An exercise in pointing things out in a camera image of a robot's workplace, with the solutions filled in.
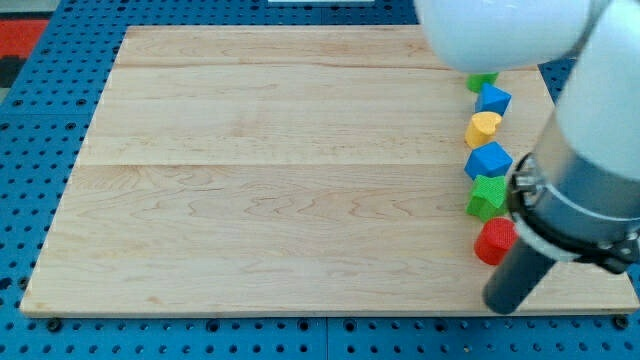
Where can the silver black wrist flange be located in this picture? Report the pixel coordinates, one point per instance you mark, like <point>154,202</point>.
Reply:
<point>578,199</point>

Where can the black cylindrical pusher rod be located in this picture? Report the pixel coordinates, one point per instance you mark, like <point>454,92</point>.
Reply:
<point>515,278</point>

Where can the red cylinder block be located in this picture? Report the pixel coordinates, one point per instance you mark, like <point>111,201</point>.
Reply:
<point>495,239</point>

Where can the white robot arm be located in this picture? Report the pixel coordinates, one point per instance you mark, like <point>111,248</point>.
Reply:
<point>602,37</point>

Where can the green star block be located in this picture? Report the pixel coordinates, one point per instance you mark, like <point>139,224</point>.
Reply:
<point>487,197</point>

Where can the blue cube block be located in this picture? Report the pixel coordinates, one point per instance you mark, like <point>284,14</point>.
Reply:
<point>490,160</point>

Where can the yellow heart block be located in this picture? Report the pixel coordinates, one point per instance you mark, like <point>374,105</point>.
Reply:
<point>482,128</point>

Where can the blue pentagon block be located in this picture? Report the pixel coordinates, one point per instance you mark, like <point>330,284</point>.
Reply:
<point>492,99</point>

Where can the green block far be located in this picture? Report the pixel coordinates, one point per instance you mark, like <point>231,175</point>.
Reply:
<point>475,82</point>

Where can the wooden board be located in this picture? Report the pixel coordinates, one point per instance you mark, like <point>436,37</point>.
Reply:
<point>265,171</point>

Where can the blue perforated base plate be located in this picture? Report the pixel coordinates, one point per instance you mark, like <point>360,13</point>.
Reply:
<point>44,117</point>

